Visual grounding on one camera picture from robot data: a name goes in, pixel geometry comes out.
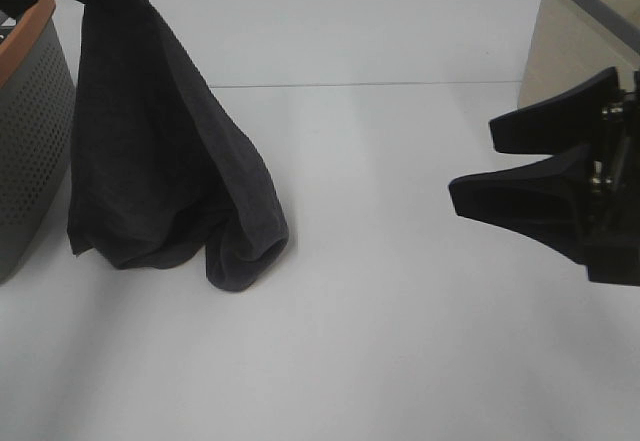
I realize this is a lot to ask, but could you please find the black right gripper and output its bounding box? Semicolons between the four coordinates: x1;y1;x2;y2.
448;67;639;286

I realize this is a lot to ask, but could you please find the dark grey towel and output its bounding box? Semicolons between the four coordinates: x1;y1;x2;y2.
1;0;289;292

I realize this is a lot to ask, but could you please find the beige basket grey rim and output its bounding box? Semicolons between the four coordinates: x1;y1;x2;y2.
518;0;639;107

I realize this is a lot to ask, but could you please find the grey perforated basket orange rim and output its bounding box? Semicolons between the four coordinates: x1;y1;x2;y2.
1;0;75;282

